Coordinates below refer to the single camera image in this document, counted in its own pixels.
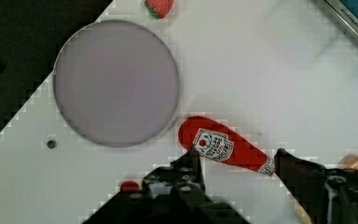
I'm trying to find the red plush ketchup bottle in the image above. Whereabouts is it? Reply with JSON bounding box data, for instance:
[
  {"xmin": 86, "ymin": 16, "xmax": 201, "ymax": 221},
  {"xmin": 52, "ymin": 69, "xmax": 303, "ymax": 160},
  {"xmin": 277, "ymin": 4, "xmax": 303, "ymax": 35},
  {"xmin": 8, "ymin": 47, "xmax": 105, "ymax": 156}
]
[{"xmin": 178, "ymin": 116, "xmax": 275, "ymax": 176}]

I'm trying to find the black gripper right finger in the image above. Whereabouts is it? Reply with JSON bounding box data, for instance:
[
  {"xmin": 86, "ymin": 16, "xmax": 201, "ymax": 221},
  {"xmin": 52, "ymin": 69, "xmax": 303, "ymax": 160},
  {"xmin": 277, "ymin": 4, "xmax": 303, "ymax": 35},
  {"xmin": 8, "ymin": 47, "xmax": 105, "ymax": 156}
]
[{"xmin": 274, "ymin": 148, "xmax": 325, "ymax": 205}]

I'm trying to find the round grey plate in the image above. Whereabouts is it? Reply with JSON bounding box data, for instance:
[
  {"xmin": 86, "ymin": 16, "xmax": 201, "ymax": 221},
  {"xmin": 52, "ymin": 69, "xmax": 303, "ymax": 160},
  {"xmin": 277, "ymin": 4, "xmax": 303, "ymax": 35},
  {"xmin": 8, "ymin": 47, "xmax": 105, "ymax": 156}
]
[{"xmin": 53, "ymin": 20, "xmax": 180, "ymax": 147}]

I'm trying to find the small red plush tomato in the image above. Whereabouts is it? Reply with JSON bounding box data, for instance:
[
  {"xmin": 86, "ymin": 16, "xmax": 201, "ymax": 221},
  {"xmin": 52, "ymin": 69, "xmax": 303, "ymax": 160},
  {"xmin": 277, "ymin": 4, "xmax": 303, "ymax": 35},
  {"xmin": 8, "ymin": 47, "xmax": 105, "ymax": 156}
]
[{"xmin": 120, "ymin": 181, "xmax": 140, "ymax": 191}]

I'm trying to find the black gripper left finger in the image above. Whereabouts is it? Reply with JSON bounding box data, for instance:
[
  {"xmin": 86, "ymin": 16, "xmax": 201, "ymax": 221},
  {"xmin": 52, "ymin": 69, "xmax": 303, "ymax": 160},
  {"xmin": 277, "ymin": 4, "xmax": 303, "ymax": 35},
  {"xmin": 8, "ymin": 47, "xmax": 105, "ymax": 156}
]
[{"xmin": 142, "ymin": 149, "xmax": 205, "ymax": 198}]

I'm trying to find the plush strawberry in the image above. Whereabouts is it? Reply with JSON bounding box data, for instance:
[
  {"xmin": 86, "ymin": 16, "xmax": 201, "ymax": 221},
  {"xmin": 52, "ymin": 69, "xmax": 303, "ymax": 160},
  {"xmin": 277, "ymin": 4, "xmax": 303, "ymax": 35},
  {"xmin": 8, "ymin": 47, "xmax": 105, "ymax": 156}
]
[{"xmin": 145, "ymin": 0, "xmax": 174, "ymax": 19}]

